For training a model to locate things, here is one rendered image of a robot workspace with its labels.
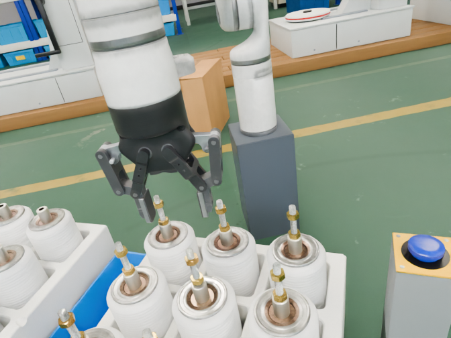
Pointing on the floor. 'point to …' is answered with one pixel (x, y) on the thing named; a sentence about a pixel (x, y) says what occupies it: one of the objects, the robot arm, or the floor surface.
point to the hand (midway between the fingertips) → (176, 207)
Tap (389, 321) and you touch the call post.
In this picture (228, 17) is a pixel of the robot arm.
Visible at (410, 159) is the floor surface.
